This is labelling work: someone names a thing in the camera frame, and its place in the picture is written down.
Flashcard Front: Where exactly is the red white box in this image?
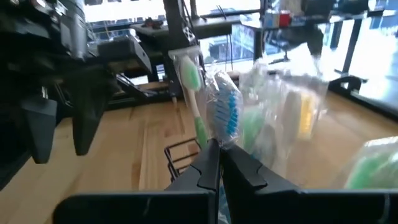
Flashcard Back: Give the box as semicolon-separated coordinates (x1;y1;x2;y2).
263;8;292;29

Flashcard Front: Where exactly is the blue toothbrush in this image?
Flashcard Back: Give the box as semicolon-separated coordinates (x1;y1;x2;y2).
203;70;246;149

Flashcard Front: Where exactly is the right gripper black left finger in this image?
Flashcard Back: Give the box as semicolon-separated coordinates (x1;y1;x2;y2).
167;138;221;193

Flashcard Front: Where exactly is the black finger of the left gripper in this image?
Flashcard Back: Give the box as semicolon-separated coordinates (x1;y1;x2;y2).
19;96;59;165
70;70;109;157

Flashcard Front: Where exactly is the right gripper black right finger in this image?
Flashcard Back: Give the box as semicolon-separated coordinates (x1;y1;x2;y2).
220;144;300;194

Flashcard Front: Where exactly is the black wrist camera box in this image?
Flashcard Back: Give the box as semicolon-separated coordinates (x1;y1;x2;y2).
97;35;154;76

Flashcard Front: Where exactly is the black wire caddy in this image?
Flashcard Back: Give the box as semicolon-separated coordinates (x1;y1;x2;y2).
163;138;203;184

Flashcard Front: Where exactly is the orange toothbrush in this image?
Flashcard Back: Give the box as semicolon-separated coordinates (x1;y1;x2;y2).
281;79;327;147

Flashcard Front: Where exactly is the green toothbrush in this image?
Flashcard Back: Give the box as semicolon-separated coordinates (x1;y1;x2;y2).
341;136;398;190
239;62;280;162
169;49;210;151

